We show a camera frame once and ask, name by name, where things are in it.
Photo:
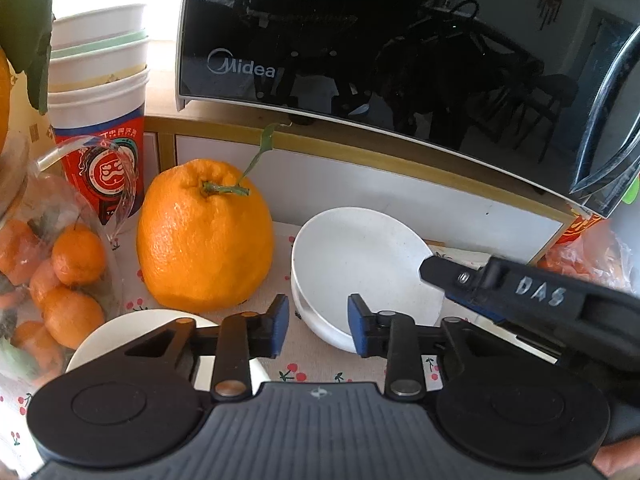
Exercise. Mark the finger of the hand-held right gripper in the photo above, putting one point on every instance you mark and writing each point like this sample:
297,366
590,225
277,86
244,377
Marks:
450,275

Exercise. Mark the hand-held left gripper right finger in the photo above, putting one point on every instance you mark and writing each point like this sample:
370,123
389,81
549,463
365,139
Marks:
356,327

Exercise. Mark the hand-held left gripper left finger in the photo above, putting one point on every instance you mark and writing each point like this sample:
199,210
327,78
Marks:
281,325

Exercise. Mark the cherry print tablecloth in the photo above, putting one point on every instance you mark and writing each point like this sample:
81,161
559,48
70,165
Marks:
310,360

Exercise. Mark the wood-framed white stand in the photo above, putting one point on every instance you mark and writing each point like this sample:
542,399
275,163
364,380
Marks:
400,195

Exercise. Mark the clear bag of oranges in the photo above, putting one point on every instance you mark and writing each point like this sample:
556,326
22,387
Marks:
600,255

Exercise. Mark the large orange with stem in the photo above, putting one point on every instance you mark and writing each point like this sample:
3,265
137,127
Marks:
200,240

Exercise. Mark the red printed carton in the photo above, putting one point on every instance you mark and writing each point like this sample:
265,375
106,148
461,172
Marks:
580,227

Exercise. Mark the pile of small mandarins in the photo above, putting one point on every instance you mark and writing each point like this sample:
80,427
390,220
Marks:
75,255

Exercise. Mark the black microwave oven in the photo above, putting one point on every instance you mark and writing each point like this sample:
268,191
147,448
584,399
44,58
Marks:
400,35

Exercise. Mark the red label paper cup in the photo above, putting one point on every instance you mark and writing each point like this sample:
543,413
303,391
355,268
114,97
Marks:
85,115

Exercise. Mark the pale yellow carton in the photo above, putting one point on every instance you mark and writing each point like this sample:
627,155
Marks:
35,130

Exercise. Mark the large orange with leaves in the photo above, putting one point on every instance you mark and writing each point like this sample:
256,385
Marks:
25,35

